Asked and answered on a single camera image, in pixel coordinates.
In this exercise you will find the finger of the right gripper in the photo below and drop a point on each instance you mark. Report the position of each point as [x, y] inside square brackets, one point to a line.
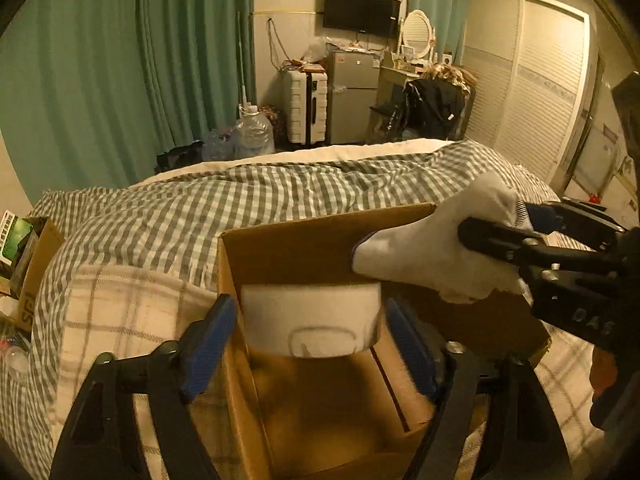
[504, 243]
[584, 222]

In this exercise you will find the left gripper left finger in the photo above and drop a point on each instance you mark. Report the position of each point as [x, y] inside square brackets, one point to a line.
[101, 439]

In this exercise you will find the white suitcase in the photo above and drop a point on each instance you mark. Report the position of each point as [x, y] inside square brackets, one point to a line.
[305, 94]

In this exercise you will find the large clear water bottle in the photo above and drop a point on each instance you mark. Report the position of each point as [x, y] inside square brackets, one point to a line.
[254, 133]

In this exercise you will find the open cardboard box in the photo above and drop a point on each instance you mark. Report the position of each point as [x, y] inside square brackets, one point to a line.
[350, 417]

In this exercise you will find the white louvered wardrobe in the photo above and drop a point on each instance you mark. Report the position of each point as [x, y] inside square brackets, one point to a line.
[531, 60]

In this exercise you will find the green white box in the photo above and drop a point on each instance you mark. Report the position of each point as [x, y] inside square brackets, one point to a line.
[13, 230]

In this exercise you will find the green checkered bed sheet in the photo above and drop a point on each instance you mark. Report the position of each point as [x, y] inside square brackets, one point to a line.
[171, 223]

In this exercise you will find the person's right hand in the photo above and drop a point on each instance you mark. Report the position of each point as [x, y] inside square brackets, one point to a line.
[603, 372]

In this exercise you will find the white oval vanity mirror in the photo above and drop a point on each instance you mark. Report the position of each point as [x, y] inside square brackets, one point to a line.
[417, 35]

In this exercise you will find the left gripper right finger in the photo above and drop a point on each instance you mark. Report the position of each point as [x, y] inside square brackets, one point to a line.
[522, 438]

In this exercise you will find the grey mini fridge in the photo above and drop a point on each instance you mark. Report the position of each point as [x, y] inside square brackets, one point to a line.
[353, 83]

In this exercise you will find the small cardboard clutter box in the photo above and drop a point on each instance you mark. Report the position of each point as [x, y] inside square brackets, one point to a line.
[20, 282]

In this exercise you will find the black jacket on chair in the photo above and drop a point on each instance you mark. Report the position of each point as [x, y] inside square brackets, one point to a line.
[429, 108]

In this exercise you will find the black wall television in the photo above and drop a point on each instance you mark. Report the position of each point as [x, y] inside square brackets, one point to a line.
[370, 17]

